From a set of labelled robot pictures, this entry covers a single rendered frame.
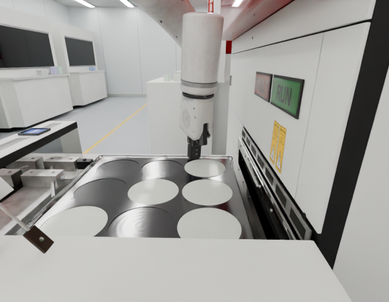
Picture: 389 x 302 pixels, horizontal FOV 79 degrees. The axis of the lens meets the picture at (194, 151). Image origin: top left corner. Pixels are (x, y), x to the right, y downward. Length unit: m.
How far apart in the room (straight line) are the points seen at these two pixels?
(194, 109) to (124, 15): 8.27
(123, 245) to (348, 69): 0.26
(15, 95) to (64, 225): 4.59
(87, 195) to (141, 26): 8.19
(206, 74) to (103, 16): 8.48
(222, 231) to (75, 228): 0.23
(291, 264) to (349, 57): 0.19
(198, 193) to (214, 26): 0.33
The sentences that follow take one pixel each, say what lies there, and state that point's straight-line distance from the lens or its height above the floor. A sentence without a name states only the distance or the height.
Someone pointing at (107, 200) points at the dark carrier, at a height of 0.90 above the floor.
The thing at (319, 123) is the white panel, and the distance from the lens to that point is 0.28.
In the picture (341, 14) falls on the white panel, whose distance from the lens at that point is 0.27.
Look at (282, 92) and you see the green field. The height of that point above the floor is 1.10.
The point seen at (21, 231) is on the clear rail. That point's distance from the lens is 0.46.
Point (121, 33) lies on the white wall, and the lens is 8.73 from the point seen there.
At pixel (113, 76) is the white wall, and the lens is 8.83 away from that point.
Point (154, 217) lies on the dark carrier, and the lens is 0.41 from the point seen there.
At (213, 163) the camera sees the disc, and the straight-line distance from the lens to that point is 0.60.
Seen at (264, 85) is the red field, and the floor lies 1.10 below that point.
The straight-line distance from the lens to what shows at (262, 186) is 0.43.
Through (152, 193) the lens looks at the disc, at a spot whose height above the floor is 0.90.
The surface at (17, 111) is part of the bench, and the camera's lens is 5.03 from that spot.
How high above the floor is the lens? 1.14
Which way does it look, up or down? 21 degrees down
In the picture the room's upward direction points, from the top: straight up
